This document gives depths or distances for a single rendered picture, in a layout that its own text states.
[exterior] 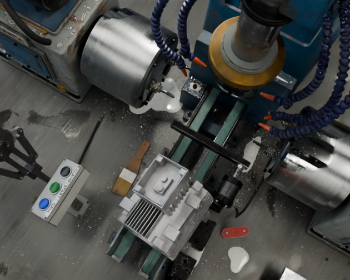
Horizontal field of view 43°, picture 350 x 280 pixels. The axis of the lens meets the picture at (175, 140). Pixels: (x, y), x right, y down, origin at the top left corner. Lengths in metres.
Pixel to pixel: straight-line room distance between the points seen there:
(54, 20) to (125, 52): 0.21
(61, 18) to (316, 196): 0.84
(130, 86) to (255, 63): 0.38
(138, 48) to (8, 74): 0.59
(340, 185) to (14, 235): 0.98
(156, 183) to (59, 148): 0.48
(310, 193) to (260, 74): 0.38
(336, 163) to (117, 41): 0.66
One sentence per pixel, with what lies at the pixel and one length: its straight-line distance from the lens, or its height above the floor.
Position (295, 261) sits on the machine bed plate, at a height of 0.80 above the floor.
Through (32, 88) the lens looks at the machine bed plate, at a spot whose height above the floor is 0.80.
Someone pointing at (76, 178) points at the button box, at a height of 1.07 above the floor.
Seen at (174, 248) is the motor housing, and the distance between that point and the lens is 1.20.
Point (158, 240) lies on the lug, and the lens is 1.16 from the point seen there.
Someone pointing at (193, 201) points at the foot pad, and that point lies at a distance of 1.18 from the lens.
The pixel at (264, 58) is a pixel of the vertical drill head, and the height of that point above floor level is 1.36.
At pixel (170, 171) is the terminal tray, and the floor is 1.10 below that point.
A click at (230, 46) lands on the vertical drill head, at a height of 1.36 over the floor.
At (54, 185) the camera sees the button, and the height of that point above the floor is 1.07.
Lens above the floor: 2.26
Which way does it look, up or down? 74 degrees down
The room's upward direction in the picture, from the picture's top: 11 degrees clockwise
